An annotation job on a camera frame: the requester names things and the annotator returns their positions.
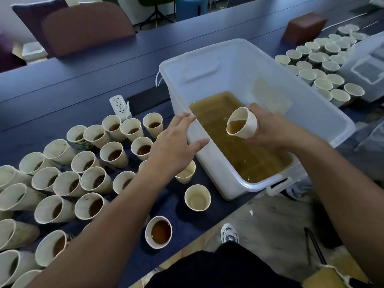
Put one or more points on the person's left hand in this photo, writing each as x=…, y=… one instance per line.
x=169, y=152

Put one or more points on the person's right hand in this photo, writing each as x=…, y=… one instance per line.
x=274, y=130

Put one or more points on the person's right thumb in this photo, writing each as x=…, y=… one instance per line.
x=256, y=108

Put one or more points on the person's left thumb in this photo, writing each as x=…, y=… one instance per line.
x=199, y=144

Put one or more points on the person's left middle finger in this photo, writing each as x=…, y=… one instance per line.
x=181, y=120

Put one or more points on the cream paper cup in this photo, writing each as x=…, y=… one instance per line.
x=197, y=198
x=243, y=122
x=186, y=174

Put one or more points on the person's right forearm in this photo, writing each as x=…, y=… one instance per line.
x=345, y=194

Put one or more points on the person's left forearm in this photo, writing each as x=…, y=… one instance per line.
x=108, y=233

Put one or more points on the brown tea liquid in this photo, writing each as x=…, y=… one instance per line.
x=216, y=116

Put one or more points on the white translucent plastic tub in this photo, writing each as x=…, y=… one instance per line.
x=240, y=71

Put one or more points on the white power strip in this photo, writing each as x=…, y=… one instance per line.
x=119, y=106

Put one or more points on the cluster of emptied paper cups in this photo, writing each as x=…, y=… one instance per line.
x=322, y=65

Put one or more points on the brown rectangular box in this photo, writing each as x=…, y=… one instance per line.
x=303, y=28

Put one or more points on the person's white shoe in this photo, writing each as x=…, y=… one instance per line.
x=229, y=233

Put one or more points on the blue round stool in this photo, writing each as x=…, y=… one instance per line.
x=191, y=7

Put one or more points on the grey plastic bag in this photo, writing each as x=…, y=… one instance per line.
x=364, y=146

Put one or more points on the green chair with black base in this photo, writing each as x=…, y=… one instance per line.
x=155, y=5

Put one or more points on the clear plastic tub lid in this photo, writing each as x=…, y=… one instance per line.
x=367, y=65

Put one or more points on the person's black trousers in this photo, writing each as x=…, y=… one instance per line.
x=222, y=269

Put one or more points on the brown chair backrest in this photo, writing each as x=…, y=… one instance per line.
x=87, y=26

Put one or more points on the cluster of tea-filled paper cups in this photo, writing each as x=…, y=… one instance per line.
x=63, y=182

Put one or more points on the small white box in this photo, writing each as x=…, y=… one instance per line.
x=34, y=50

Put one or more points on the yellow cardboard piece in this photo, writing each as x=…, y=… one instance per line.
x=325, y=278

